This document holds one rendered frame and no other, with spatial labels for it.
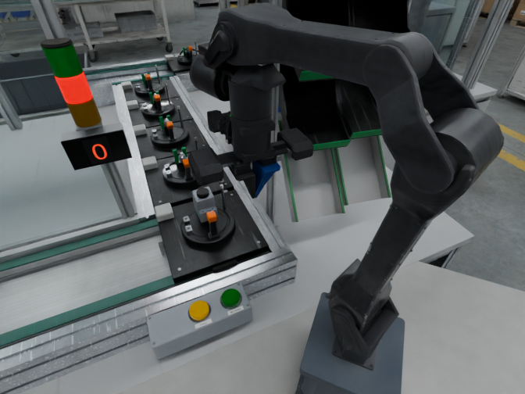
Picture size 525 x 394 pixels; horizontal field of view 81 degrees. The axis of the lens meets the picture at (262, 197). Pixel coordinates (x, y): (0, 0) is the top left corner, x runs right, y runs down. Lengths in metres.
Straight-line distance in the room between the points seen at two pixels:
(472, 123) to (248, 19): 0.23
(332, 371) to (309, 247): 0.45
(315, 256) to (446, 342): 0.36
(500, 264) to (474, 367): 1.61
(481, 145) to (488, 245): 2.25
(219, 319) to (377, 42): 0.57
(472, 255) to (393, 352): 1.85
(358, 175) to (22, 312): 0.89
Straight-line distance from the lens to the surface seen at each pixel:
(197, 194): 0.74
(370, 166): 0.93
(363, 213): 1.06
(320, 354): 0.55
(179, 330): 0.69
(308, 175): 0.83
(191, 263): 0.76
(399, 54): 0.27
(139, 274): 0.85
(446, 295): 0.95
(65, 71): 0.69
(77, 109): 0.72
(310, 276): 0.86
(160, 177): 1.03
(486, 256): 2.44
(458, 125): 0.28
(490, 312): 0.98
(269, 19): 0.36
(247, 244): 0.78
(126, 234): 0.91
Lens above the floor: 1.57
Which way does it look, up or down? 41 degrees down
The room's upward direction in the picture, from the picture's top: straight up
